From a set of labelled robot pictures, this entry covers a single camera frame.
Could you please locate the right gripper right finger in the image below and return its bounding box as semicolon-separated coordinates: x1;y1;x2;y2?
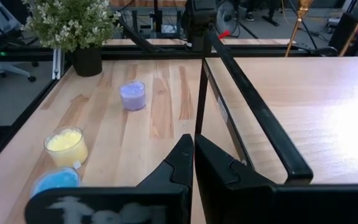
194;134;358;224

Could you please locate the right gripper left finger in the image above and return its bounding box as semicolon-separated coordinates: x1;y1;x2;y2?
24;133;195;224

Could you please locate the purple candle in glass jar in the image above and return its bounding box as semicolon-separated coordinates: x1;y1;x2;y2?
119;80;147;112

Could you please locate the yellow candle in glass jar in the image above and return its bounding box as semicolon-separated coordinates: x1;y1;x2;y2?
44;126;89;168

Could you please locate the blue candle in glass jar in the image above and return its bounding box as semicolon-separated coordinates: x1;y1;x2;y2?
29;166;81;198

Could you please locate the neighbouring wooden table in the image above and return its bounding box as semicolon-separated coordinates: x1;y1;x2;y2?
103;37;297;47

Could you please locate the black floor fan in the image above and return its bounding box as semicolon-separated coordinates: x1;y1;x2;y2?
214;0;239;35

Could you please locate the potted plant with white flowers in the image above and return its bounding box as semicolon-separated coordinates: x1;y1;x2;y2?
21;0;123;78

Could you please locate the person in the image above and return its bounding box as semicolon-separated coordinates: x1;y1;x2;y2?
233;0;280;27

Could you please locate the black device with blue light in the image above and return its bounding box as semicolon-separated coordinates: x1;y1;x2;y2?
328;11;358;57

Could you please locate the grey office chair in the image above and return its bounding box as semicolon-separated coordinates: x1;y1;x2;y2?
0;0;40;96

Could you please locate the black metal table frame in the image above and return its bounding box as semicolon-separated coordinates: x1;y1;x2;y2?
0;17;338;177

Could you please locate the wooden shelf with black frame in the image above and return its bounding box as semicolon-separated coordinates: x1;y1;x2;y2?
194;29;358;185

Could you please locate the silver aluminium bracket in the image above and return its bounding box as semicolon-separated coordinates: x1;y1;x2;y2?
52;47;66;80

